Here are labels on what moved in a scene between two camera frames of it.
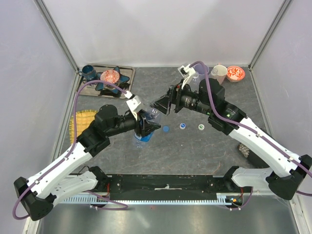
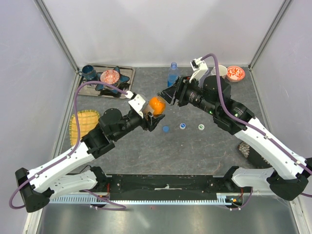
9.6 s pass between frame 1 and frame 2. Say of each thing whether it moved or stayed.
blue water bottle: moved
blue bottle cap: stayed
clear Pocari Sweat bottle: stayed
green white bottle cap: stayed
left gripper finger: moved
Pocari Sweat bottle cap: stayed
